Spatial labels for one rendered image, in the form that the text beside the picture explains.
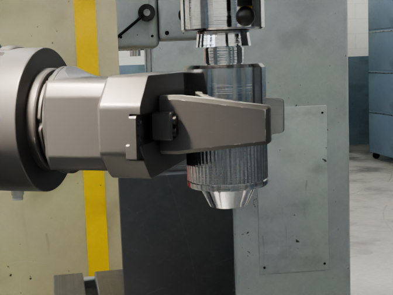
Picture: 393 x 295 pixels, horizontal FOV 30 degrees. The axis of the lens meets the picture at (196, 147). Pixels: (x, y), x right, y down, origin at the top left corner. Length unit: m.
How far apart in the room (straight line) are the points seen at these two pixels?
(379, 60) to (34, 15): 6.74
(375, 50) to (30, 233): 6.86
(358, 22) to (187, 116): 9.88
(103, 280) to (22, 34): 1.19
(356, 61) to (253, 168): 9.82
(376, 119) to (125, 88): 8.33
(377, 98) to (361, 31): 1.82
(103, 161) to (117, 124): 0.02
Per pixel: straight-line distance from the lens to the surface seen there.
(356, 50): 10.24
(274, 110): 0.44
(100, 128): 0.38
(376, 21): 8.65
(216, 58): 0.41
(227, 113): 0.39
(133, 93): 0.38
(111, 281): 1.05
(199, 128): 0.39
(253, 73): 0.40
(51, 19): 2.13
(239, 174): 0.40
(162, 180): 0.77
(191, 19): 0.41
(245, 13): 0.37
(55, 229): 2.18
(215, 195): 0.42
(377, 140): 8.71
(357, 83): 10.24
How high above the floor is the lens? 1.27
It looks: 7 degrees down
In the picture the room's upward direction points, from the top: 2 degrees counter-clockwise
